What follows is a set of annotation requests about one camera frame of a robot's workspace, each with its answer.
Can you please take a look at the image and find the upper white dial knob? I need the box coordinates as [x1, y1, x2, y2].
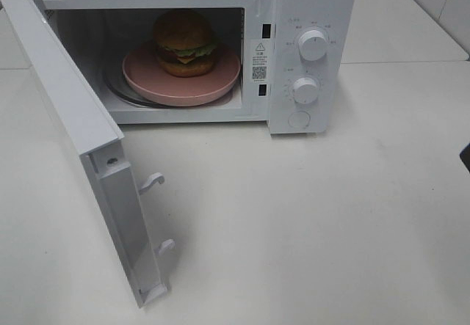
[297, 29, 329, 62]

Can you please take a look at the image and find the round door release button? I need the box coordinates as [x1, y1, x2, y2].
[288, 111, 311, 129]

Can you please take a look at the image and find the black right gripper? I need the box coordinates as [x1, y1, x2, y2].
[459, 144, 470, 171]

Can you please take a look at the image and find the white microwave oven body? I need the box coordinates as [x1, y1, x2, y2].
[41, 0, 354, 134]

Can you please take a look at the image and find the pink round plate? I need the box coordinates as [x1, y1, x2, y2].
[122, 41, 241, 107]

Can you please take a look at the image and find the burger with lettuce and cheese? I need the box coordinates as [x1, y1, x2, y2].
[153, 9, 219, 78]

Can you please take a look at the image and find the lower white dial knob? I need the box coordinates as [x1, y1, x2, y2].
[292, 77, 320, 105]

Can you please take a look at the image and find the white microwave door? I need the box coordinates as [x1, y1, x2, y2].
[1, 0, 175, 307]

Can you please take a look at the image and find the white dial knob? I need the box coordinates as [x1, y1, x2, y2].
[297, 29, 329, 62]
[292, 77, 320, 105]

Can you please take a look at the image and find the glass microwave turntable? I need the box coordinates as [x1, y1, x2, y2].
[102, 66, 242, 109]

